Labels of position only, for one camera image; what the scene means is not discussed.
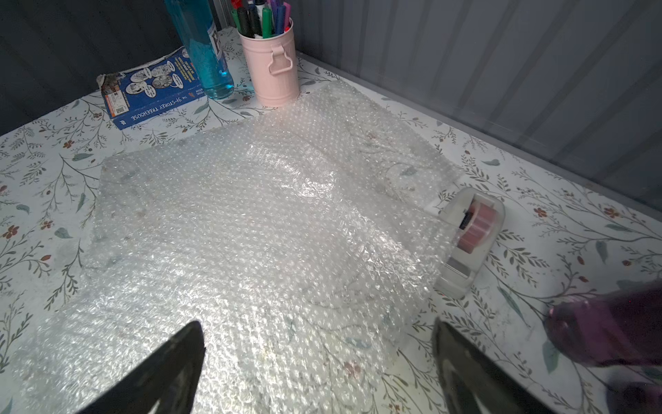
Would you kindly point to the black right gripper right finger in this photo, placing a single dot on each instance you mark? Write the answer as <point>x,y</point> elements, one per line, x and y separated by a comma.
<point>471,382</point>

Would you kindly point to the clear tape dispenser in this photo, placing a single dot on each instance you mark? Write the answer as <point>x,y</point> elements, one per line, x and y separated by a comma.
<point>478,218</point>

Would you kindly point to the purple bottle left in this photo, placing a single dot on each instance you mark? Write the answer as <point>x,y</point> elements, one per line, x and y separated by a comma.
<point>618,329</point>

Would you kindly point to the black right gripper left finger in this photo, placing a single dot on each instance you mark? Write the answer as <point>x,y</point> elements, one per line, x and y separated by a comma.
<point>166,382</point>

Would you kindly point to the pink pen holder cup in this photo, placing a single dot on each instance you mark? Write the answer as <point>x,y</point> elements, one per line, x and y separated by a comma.
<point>273,67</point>

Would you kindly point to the blue children's book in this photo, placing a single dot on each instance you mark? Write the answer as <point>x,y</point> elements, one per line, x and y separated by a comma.
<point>139,94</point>

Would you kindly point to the blue glass bottle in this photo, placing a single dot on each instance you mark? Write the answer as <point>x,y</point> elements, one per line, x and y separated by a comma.
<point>195,25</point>

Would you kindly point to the clear bubble wrap sheet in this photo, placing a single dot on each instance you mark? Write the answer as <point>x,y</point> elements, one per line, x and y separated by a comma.
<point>300,240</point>

